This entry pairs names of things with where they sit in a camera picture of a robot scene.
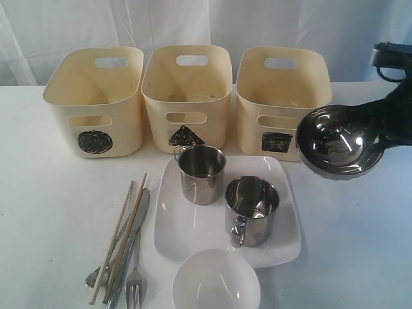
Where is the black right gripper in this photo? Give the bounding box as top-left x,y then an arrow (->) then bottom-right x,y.
347,42 -> 411,167

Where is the steel bowl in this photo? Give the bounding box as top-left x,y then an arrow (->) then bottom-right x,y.
295,105 -> 383,181

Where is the steel mug front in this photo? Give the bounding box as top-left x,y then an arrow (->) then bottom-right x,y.
225,176 -> 280,248

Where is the steel mug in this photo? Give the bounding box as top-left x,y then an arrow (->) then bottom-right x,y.
225,176 -> 280,248
174,144 -> 227,205

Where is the white square plate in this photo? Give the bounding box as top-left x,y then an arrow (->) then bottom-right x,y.
154,156 -> 301,268

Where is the cream bin with square mark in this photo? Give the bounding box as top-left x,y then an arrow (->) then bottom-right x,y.
236,47 -> 332,162

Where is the cream bin with triangle mark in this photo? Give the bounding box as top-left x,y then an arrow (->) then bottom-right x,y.
142,45 -> 232,153

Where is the white ceramic bowl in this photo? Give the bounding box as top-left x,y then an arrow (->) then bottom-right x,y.
172,249 -> 261,308

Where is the steel table knife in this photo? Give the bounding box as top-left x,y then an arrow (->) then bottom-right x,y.
108,188 -> 150,308

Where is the cream bin with circle mark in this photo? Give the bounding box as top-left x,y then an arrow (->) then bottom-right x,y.
43,46 -> 144,158

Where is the steel fork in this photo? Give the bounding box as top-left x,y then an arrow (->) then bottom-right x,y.
125,232 -> 143,309

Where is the steel spoon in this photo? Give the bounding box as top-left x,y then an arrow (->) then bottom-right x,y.
85,212 -> 131,288

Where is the white curtain backdrop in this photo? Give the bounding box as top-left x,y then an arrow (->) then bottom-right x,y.
1,1 -> 411,86

